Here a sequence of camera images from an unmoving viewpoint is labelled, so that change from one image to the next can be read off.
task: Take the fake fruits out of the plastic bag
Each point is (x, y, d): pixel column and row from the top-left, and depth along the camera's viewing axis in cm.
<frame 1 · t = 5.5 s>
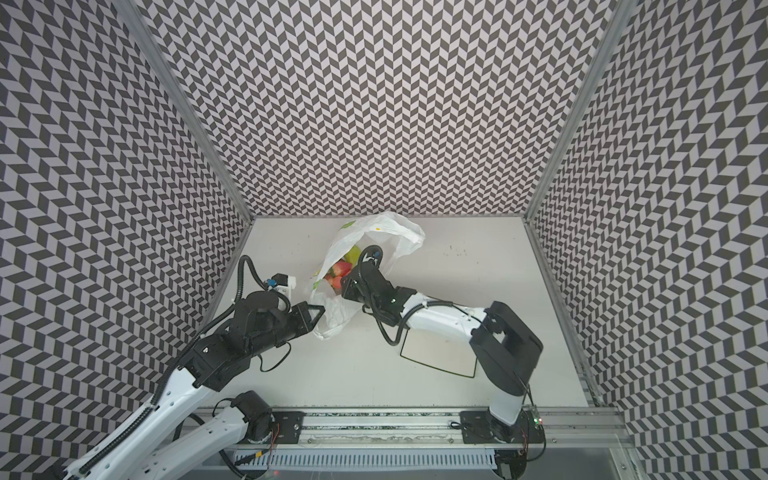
left hand: (324, 312, 71), fingers closed
right hand: (342, 290, 83), fingers open
white plastic bag lemon print: (391, 234, 81), point 26 cm above the table
green fake fruit: (351, 252, 78), point 26 cm above the table

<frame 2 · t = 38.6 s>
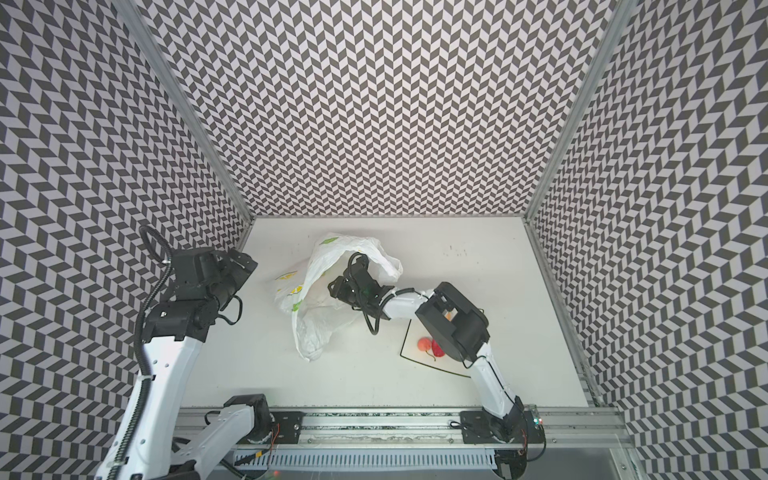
left hand: (241, 270, 72), fingers open
right hand: (331, 295, 93), fingers open
white plastic bag lemon print: (303, 290, 74), point 23 cm above the table
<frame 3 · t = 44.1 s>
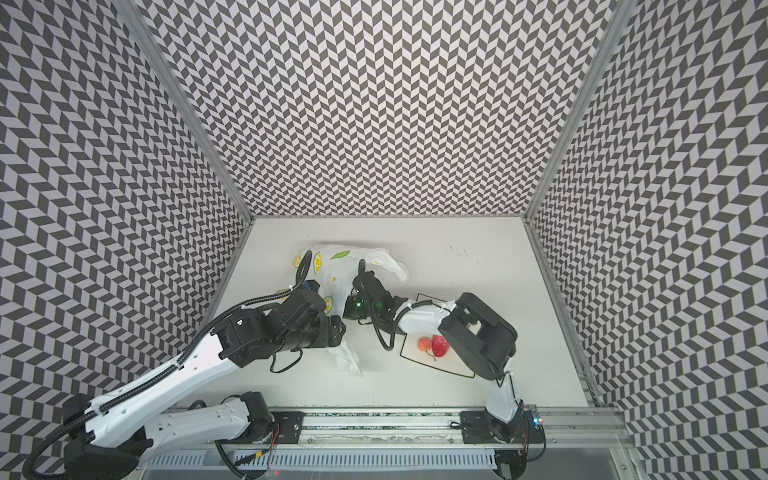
left hand: (330, 333, 71), fingers open
right hand: (322, 316, 82), fingers open
white plastic bag lemon print: (333, 268, 79), point 22 cm above the table
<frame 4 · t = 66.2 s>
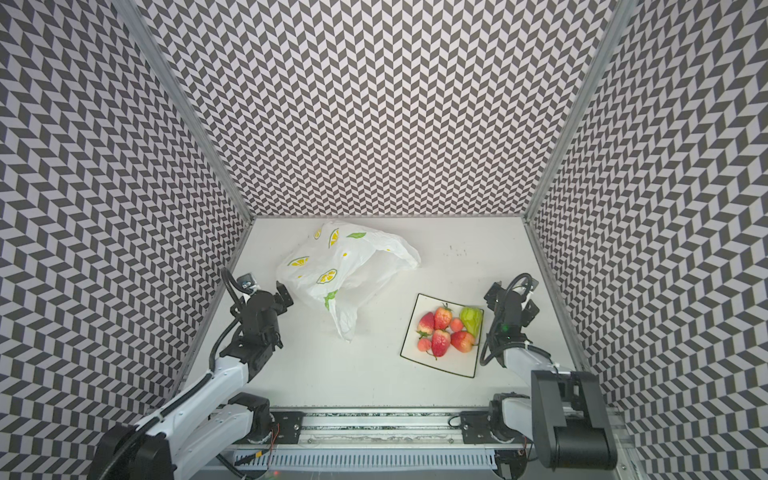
left hand: (263, 290, 83), fingers open
right hand: (511, 296, 88), fingers open
white plastic bag lemon print: (341, 265, 82), point 21 cm above the table
red fake strawberry: (442, 318, 88), point 5 cm above the table
pale red fake strawberry: (426, 324, 88), point 4 cm above the table
small red fake fruit: (456, 325, 88), point 4 cm above the table
red fake apple: (462, 341, 83), point 6 cm above the table
